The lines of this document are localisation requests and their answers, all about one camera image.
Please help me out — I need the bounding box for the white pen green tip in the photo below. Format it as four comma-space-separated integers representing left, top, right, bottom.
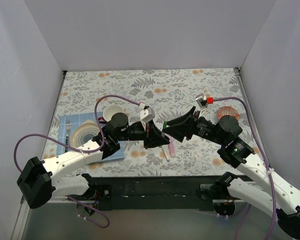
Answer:
162, 123, 167, 133

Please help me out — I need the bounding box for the pink highlighter pen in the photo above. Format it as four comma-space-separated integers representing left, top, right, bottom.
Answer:
168, 141, 176, 158

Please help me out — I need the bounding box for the white pen blue tip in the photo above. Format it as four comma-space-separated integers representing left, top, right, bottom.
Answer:
161, 146, 170, 162

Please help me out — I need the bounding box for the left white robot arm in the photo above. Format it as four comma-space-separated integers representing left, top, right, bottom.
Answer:
17, 110, 170, 209

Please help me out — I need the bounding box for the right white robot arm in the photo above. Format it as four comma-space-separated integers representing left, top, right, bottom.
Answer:
163, 107, 300, 240

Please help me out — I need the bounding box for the floral tablecloth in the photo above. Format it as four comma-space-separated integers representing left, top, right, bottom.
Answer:
49, 68, 260, 177

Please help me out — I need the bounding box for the blue checked placemat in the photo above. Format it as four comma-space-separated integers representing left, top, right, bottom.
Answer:
56, 112, 124, 167

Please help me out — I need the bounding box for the red patterned bowl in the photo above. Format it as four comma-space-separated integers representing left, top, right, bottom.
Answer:
216, 106, 240, 121

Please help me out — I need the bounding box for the white and red mug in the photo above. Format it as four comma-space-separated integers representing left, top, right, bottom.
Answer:
98, 105, 124, 124

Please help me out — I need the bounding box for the beige ringed plate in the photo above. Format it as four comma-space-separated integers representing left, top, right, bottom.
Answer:
69, 120, 100, 148

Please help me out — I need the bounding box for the silver fork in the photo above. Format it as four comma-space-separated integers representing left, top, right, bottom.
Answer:
64, 120, 72, 153

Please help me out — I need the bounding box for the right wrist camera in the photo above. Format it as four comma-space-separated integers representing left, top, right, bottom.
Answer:
195, 93, 214, 116

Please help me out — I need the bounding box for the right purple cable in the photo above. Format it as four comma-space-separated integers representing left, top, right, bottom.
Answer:
212, 96, 277, 240

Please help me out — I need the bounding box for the purple cable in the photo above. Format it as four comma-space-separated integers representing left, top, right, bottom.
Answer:
13, 95, 146, 229
212, 96, 277, 240

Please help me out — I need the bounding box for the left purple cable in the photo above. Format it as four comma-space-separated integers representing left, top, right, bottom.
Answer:
13, 95, 146, 229

